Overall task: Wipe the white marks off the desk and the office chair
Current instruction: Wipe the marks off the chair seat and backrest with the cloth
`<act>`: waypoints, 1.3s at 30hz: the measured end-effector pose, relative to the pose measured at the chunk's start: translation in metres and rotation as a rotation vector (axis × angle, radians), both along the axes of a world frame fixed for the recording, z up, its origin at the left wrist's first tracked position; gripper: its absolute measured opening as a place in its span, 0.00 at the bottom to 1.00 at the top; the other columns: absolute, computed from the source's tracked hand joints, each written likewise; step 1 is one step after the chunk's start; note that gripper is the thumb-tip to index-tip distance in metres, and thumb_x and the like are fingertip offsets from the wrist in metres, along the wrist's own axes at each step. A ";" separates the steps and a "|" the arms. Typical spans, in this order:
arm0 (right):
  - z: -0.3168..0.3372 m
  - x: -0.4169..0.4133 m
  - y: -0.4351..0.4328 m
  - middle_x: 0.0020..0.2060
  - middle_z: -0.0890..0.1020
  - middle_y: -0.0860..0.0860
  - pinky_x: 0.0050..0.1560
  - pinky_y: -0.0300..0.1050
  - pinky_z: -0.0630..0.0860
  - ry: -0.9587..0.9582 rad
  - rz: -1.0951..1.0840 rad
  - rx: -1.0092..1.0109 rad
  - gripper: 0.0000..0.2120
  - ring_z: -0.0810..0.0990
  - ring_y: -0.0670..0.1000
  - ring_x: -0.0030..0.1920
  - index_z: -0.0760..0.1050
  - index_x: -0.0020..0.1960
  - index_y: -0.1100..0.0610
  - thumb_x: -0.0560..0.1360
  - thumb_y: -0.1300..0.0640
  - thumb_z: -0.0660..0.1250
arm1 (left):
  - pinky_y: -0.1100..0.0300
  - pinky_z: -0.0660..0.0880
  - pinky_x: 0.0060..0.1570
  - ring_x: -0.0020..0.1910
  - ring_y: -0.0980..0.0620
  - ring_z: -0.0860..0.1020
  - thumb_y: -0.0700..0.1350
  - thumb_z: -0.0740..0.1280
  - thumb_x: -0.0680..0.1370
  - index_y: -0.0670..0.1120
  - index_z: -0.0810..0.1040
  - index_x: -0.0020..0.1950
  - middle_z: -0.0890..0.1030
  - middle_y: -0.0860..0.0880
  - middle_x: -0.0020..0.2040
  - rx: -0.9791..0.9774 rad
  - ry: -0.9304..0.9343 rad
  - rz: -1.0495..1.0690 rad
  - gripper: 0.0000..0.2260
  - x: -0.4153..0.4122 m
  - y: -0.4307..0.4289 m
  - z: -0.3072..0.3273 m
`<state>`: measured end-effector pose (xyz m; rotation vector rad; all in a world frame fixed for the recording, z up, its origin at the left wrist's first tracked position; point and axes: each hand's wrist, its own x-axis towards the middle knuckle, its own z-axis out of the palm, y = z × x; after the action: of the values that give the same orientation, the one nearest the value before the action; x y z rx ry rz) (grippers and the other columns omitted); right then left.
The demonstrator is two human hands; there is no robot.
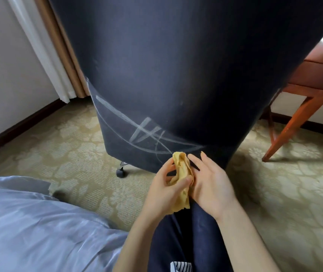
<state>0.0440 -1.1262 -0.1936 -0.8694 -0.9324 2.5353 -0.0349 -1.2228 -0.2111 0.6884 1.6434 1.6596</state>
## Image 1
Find black leather chair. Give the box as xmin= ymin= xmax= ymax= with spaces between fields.
xmin=47 ymin=0 xmax=323 ymax=179

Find person's left hand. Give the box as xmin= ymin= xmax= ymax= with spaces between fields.
xmin=143 ymin=158 xmax=195 ymax=224

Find person's right forearm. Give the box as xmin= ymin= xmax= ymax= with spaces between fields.
xmin=217 ymin=204 xmax=281 ymax=272

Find brown and white curtains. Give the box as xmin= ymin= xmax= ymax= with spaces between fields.
xmin=5 ymin=0 xmax=77 ymax=104

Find red-brown wooden table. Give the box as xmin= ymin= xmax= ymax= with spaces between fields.
xmin=262 ymin=42 xmax=323 ymax=163

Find white bed sheet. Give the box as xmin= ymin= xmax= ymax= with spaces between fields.
xmin=0 ymin=176 xmax=129 ymax=272

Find navy dress with white trim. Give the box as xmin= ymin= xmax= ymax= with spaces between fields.
xmin=147 ymin=201 xmax=234 ymax=272

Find yellow cleaning cloth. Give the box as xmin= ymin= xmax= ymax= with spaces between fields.
xmin=167 ymin=151 xmax=195 ymax=214

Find blue striped white apron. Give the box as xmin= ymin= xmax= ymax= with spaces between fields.
xmin=170 ymin=261 xmax=193 ymax=272

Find person's right hand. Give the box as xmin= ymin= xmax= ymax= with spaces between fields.
xmin=187 ymin=151 xmax=239 ymax=221

